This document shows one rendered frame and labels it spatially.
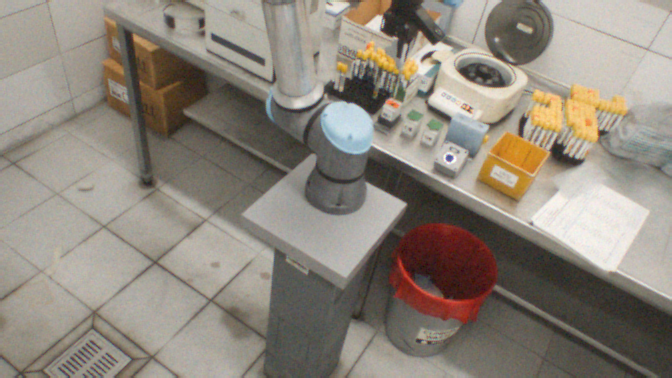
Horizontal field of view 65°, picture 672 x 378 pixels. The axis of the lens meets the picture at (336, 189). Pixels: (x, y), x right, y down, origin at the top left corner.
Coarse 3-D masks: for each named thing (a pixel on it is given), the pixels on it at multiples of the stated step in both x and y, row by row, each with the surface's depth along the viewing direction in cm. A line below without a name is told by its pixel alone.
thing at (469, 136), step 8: (456, 112) 153; (456, 120) 150; (464, 120) 150; (472, 120) 151; (448, 128) 153; (456, 128) 151; (464, 128) 150; (472, 128) 149; (480, 128) 149; (448, 136) 154; (456, 136) 153; (464, 136) 152; (472, 136) 150; (480, 136) 149; (456, 144) 155; (464, 144) 153; (472, 144) 152; (480, 144) 152; (472, 152) 153
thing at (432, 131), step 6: (432, 120) 154; (426, 126) 152; (432, 126) 152; (438, 126) 152; (426, 132) 153; (432, 132) 152; (438, 132) 152; (426, 138) 154; (432, 138) 153; (438, 138) 156; (426, 144) 155; (432, 144) 154
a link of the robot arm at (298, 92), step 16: (272, 0) 94; (288, 0) 95; (304, 0) 99; (272, 16) 99; (288, 16) 98; (304, 16) 101; (272, 32) 102; (288, 32) 101; (304, 32) 103; (272, 48) 107; (288, 48) 104; (304, 48) 106; (288, 64) 108; (304, 64) 109; (288, 80) 112; (304, 80) 112; (320, 80) 120; (272, 96) 123; (288, 96) 116; (304, 96) 116; (320, 96) 118; (272, 112) 124; (288, 112) 118; (304, 112) 118; (288, 128) 122; (304, 128) 119
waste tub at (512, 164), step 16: (496, 144) 145; (512, 144) 151; (528, 144) 148; (496, 160) 141; (512, 160) 153; (528, 160) 150; (544, 160) 142; (480, 176) 147; (496, 176) 144; (512, 176) 141; (528, 176) 138; (512, 192) 143
